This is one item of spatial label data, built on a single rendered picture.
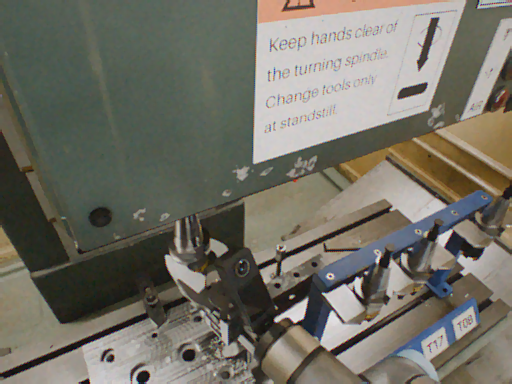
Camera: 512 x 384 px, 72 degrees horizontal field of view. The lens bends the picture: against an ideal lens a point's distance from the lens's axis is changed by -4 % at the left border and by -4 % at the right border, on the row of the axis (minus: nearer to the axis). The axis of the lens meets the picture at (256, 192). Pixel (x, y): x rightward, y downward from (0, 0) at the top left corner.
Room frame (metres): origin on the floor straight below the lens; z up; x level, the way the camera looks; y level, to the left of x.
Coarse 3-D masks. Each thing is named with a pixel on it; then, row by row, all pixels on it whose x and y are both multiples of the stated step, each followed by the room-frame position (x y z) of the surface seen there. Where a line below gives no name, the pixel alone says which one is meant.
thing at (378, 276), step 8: (376, 264) 0.35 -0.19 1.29; (392, 264) 0.35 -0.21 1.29; (368, 272) 0.36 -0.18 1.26; (376, 272) 0.34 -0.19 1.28; (384, 272) 0.34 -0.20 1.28; (368, 280) 0.35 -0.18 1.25; (376, 280) 0.34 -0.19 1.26; (384, 280) 0.34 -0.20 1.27; (368, 288) 0.34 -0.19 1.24; (376, 288) 0.33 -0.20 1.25; (384, 288) 0.34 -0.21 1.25; (368, 296) 0.33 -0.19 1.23; (376, 296) 0.33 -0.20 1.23
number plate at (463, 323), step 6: (468, 312) 0.47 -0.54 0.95; (456, 318) 0.46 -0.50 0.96; (462, 318) 0.46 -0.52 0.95; (468, 318) 0.46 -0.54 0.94; (474, 318) 0.47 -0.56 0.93; (456, 324) 0.45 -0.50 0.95; (462, 324) 0.45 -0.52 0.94; (468, 324) 0.45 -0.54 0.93; (474, 324) 0.46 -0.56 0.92; (456, 330) 0.44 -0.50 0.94; (462, 330) 0.44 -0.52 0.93; (468, 330) 0.44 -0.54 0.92; (456, 336) 0.43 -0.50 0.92
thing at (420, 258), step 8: (424, 240) 0.40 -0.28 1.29; (432, 240) 0.40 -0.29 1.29; (416, 248) 0.41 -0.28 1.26; (424, 248) 0.40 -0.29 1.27; (432, 248) 0.40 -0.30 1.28; (408, 256) 0.41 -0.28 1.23; (416, 256) 0.40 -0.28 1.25; (424, 256) 0.39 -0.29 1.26; (432, 256) 0.39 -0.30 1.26; (408, 264) 0.40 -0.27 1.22; (416, 264) 0.39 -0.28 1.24; (424, 264) 0.39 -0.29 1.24
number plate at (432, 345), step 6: (438, 330) 0.42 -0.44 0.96; (444, 330) 0.43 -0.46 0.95; (432, 336) 0.41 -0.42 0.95; (438, 336) 0.41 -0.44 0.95; (444, 336) 0.42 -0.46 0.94; (426, 342) 0.40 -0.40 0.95; (432, 342) 0.40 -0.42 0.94; (438, 342) 0.40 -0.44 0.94; (444, 342) 0.41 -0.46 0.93; (426, 348) 0.39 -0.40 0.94; (432, 348) 0.39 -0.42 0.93; (438, 348) 0.39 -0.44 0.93; (444, 348) 0.40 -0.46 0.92; (426, 354) 0.38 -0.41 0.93; (432, 354) 0.38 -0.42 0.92; (426, 360) 0.37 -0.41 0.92
